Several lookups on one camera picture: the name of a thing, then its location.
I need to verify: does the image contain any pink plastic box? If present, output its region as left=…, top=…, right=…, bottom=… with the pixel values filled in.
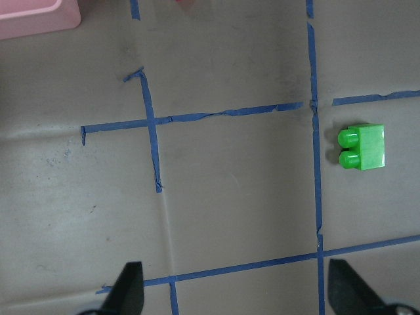
left=1, top=0, right=81, bottom=39

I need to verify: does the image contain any green toy block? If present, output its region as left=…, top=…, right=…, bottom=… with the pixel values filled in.
left=337, top=123, right=385, bottom=171

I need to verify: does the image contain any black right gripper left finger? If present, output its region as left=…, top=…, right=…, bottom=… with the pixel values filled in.
left=100, top=262, right=144, bottom=315

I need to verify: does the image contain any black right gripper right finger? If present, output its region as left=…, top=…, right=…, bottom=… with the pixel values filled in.
left=328, top=259, right=394, bottom=315

